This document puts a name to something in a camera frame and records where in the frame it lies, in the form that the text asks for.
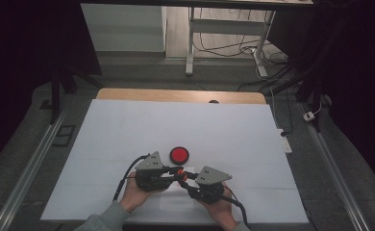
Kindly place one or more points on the person's right hand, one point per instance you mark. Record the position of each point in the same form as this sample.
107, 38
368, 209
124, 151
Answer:
219, 211

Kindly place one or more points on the white power strip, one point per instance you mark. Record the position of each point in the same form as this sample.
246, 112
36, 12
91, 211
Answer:
285, 141

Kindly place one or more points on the metal floor rail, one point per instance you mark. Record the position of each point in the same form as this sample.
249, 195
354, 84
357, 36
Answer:
25, 173
333, 173

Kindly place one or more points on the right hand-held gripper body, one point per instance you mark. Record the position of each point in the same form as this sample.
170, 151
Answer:
209, 186

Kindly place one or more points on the black stand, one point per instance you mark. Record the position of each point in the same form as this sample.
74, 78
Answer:
313, 86
55, 93

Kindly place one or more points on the white table cover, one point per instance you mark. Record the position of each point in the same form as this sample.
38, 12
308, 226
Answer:
192, 128

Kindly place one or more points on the grey cabinet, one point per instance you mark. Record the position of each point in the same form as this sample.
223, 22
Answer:
124, 29

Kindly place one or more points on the white paper sheet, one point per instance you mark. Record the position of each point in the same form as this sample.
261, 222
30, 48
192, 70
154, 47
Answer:
176, 202

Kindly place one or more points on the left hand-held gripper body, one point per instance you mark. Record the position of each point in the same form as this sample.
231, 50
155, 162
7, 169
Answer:
152, 178

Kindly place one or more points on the white desk frame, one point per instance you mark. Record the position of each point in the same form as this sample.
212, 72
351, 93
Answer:
227, 27

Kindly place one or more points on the round red ink pad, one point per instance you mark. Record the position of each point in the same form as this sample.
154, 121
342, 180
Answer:
179, 155

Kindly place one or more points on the orange stamp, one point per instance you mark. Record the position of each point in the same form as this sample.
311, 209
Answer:
180, 173

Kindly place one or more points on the person's left hand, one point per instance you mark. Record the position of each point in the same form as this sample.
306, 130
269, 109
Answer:
137, 197

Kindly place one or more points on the small white adapter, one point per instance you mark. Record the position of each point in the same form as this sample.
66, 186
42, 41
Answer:
308, 116

